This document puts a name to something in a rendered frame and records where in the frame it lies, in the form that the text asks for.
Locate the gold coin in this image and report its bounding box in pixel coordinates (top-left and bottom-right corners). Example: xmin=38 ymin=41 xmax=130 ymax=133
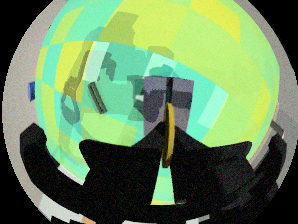
xmin=161 ymin=103 xmax=174 ymax=168

